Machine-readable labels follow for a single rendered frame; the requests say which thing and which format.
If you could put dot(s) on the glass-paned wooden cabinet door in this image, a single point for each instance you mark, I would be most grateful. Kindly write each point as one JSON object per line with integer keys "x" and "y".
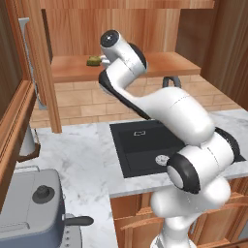
{"x": 13, "y": 106}

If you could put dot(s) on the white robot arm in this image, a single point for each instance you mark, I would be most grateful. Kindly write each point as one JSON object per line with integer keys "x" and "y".
{"x": 180, "y": 116}

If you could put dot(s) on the grey toaster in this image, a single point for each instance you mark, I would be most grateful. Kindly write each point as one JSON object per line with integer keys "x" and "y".
{"x": 29, "y": 206}

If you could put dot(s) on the green and yellow sponge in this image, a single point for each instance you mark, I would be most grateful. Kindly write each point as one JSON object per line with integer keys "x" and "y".
{"x": 93, "y": 60}

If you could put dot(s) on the wooden base cupboard door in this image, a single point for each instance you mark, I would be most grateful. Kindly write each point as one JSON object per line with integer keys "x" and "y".
{"x": 135, "y": 223}
{"x": 226, "y": 223}

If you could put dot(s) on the black tap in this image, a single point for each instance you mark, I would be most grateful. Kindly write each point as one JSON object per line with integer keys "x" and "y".
{"x": 171, "y": 80}

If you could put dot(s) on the white roll on wooden stand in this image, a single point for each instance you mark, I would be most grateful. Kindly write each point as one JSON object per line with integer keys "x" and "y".
{"x": 27, "y": 142}

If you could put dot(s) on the open wooden wall cabinet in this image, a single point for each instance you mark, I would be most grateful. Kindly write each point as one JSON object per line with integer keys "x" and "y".
{"x": 74, "y": 69}

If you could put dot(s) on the black sink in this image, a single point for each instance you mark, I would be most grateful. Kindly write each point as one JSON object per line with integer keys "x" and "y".
{"x": 139, "y": 145}

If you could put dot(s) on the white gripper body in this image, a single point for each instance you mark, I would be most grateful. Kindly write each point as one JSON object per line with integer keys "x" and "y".
{"x": 104, "y": 60}

